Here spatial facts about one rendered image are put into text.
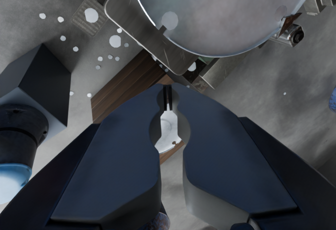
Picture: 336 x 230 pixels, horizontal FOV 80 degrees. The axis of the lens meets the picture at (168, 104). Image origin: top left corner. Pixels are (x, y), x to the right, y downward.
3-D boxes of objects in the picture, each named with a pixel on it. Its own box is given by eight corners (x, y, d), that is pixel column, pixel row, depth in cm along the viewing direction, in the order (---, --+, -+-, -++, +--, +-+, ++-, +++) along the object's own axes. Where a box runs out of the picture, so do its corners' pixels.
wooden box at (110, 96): (136, 132, 133) (152, 172, 105) (90, 99, 110) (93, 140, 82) (182, 91, 129) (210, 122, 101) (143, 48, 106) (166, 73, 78)
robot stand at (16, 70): (40, 93, 99) (19, 159, 64) (7, 64, 89) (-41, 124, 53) (71, 73, 100) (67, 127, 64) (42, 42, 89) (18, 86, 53)
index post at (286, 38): (256, 36, 41) (296, 50, 33) (249, 26, 39) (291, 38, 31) (266, 25, 40) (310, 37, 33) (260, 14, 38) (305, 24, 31)
